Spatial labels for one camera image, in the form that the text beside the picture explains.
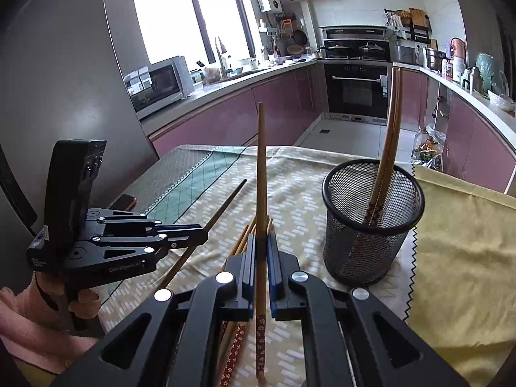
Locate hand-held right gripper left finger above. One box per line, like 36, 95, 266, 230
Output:
50, 234, 259, 387

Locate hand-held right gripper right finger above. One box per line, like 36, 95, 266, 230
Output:
266, 232, 470, 387

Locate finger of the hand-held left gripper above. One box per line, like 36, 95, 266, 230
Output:
66, 226, 209, 282
85, 208, 164, 231

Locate bunch of wooden chopsticks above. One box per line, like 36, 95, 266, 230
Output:
215, 215, 275, 387

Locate dark wooden chopstick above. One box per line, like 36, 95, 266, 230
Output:
156, 178, 248, 291

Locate black mesh holder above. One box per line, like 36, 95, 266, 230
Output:
322, 160, 425, 287

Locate person's left forearm pink sleeve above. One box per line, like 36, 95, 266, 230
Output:
0, 286, 99, 373

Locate person's left hand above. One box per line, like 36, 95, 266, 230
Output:
34, 270, 102, 323

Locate brown phone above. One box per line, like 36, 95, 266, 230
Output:
108, 194, 137, 213

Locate patterned tablecloth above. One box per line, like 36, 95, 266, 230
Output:
99, 144, 418, 387

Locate grey refrigerator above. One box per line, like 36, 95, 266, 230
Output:
0, 0, 160, 246

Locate white microwave oven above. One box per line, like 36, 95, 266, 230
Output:
123, 55, 196, 121

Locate pink base cabinets with sink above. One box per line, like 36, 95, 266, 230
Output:
148, 61, 329, 158

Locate steel sink faucet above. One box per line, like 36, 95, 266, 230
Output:
214, 36, 235, 78

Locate yellow cloth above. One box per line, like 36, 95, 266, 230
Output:
403, 164, 516, 387

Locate plastic bag of vegetable scraps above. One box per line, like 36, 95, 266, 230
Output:
411, 126, 446, 171

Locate kitchen window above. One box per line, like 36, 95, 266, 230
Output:
129, 0, 254, 66

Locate black built-in oven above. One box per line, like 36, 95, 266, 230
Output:
323, 62, 393, 124

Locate hanging utensil rack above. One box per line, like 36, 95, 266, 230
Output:
259, 13, 309, 55

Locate black lidded pot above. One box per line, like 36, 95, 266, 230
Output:
323, 44, 356, 59
358, 41, 384, 59

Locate pink base cabinets long counter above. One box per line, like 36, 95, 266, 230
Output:
393, 64, 516, 194

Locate steel range hood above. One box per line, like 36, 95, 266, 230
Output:
320, 26, 391, 42

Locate silver countertop box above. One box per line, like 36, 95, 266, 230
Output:
394, 42, 418, 65

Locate steel stock pot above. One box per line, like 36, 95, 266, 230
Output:
423, 47, 446, 71

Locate pink kettle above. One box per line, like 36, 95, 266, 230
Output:
449, 37, 468, 82

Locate green covered appliance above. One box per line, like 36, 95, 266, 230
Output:
475, 52, 509, 96

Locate black wall rack cutting boards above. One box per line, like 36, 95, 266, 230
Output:
384, 7, 433, 43

